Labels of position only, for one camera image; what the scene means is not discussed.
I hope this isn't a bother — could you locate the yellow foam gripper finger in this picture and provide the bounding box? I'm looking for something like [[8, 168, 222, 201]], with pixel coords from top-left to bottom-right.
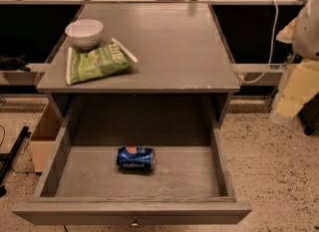
[[276, 19, 296, 44], [270, 59, 319, 124]]

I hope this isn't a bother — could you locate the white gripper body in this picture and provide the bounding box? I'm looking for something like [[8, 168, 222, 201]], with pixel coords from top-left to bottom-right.
[[292, 0, 319, 60]]

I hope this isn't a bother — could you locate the blue pepsi can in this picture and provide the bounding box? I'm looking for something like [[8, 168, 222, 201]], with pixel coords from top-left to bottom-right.
[[116, 146, 155, 171]]

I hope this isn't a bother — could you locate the grey open drawer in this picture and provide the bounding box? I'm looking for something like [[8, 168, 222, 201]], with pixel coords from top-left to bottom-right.
[[12, 95, 252, 226]]

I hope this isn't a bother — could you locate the white ceramic bowl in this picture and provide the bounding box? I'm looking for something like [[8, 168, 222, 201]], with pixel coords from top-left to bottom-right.
[[65, 19, 103, 50]]

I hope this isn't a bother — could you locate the green chip bag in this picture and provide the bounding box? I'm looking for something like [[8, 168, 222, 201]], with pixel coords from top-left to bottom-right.
[[66, 38, 138, 86]]

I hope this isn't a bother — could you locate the cardboard box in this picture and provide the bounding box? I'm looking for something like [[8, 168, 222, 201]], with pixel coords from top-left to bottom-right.
[[29, 104, 61, 172]]

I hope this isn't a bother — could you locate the black floor stand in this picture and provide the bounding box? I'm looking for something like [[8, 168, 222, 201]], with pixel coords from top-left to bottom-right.
[[0, 126, 30, 197]]

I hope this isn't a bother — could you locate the white cable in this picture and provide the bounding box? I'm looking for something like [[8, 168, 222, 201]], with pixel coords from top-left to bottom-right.
[[239, 0, 280, 85]]

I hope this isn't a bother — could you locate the black object on rail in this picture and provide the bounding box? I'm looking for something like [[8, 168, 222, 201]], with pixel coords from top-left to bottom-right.
[[0, 56, 31, 72]]

